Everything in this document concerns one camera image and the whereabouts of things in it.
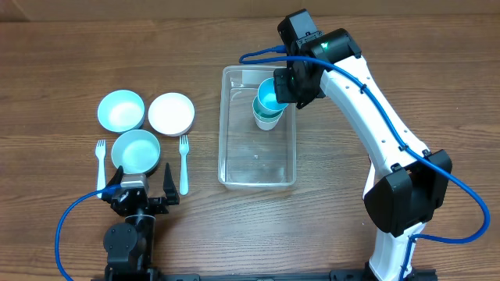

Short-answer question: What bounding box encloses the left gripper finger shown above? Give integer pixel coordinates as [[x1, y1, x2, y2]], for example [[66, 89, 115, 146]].
[[105, 165, 124, 189], [162, 163, 179, 197]]

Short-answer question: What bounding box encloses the blue cup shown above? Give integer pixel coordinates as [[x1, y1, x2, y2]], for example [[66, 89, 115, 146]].
[[257, 77, 288, 115]]

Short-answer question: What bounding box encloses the teal bowl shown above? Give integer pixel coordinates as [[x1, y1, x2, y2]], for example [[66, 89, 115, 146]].
[[111, 130, 161, 174]]

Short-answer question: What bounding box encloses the green cup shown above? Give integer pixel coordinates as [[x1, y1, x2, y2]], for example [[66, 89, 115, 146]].
[[252, 97, 283, 123]]

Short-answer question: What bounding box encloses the pink cup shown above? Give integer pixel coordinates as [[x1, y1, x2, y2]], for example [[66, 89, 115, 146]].
[[255, 116, 280, 131]]

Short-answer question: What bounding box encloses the light blue bowl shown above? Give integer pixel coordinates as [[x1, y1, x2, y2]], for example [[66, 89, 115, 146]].
[[97, 90, 145, 133]]

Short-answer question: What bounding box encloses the white bowl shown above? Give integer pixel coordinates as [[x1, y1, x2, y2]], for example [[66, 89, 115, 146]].
[[148, 92, 195, 137]]

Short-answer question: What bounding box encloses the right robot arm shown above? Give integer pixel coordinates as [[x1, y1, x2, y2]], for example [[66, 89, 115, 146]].
[[274, 27, 452, 280]]

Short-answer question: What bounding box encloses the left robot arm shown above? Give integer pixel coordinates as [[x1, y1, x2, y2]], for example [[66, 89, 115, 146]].
[[102, 164, 180, 281]]

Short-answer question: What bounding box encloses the clear plastic container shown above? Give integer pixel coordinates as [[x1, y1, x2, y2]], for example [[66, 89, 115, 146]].
[[218, 66, 297, 190]]

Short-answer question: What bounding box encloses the white plastic fork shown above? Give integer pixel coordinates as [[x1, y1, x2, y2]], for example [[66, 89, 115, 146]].
[[95, 140, 106, 190]]

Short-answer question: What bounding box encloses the light blue plastic fork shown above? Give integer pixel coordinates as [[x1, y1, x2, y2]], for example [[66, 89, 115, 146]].
[[179, 135, 190, 195]]

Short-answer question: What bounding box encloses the left blue cable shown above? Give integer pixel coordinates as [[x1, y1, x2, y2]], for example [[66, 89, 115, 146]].
[[55, 183, 123, 281]]

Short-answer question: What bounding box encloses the blue cable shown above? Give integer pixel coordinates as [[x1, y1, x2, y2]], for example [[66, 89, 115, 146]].
[[238, 44, 491, 281], [55, 183, 123, 281]]

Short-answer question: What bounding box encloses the right blue cable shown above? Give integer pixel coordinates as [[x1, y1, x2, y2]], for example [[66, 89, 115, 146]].
[[238, 44, 491, 281]]

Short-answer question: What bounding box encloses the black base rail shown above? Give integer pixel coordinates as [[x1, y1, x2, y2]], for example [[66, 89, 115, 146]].
[[91, 267, 438, 281]]

